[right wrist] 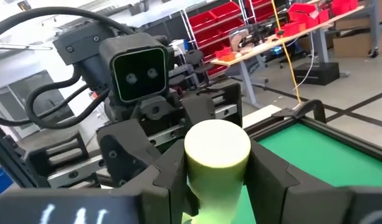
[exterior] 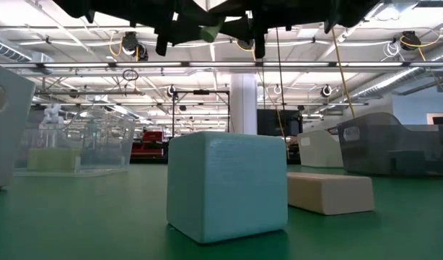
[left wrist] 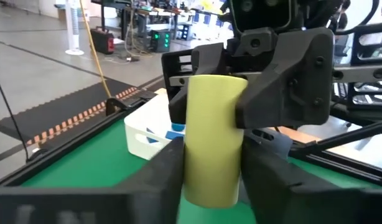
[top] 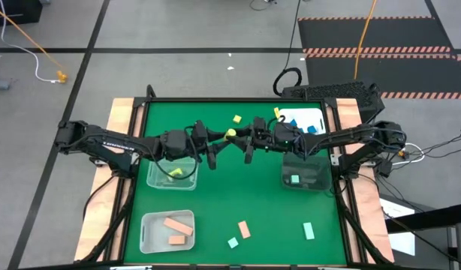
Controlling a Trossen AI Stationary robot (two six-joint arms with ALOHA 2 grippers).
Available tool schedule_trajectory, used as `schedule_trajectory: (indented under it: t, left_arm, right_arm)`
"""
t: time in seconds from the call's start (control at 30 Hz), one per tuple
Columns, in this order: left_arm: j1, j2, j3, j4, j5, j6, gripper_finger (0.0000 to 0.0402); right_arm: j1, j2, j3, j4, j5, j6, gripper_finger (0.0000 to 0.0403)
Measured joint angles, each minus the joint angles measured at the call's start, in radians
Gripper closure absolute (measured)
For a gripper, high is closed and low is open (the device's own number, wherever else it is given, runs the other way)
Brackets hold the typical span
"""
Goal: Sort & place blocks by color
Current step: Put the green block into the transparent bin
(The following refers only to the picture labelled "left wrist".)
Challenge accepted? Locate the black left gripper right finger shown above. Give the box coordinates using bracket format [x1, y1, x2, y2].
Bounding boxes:
[240, 136, 382, 224]

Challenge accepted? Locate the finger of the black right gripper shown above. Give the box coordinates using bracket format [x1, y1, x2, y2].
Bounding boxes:
[235, 27, 335, 130]
[168, 42, 229, 125]

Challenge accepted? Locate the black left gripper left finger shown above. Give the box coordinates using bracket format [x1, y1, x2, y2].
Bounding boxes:
[0, 136, 185, 224]

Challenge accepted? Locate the blue wedge block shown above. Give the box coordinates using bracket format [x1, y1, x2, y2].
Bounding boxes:
[146, 128, 159, 144]

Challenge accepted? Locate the green cylinder block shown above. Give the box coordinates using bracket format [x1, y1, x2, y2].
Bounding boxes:
[182, 74, 248, 208]

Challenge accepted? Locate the black box with green lights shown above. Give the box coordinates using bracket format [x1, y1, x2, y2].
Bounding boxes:
[149, 29, 172, 53]

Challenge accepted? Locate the blue flat block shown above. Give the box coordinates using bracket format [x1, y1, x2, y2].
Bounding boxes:
[165, 130, 185, 141]

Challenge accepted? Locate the small white plastic bin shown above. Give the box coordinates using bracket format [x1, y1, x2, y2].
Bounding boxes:
[124, 88, 185, 161]

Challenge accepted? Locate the black table edge clamp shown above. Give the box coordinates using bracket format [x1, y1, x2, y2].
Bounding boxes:
[105, 98, 130, 116]

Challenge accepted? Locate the red and black box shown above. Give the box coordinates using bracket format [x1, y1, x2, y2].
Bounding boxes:
[90, 27, 115, 55]

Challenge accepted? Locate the white tower fan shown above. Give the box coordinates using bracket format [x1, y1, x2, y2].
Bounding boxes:
[65, 0, 85, 56]

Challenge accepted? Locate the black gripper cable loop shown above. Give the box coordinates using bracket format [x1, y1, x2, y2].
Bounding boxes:
[335, 0, 381, 35]

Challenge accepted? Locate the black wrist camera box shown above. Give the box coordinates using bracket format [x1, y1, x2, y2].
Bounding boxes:
[228, 0, 304, 34]

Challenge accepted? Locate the yellow hanging cable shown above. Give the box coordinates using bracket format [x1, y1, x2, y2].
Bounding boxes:
[79, 0, 113, 99]

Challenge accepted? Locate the black floor cable mat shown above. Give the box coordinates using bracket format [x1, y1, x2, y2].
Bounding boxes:
[0, 77, 167, 147]

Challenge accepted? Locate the thin black floor cable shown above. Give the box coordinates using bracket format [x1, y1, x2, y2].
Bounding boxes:
[0, 67, 30, 163]

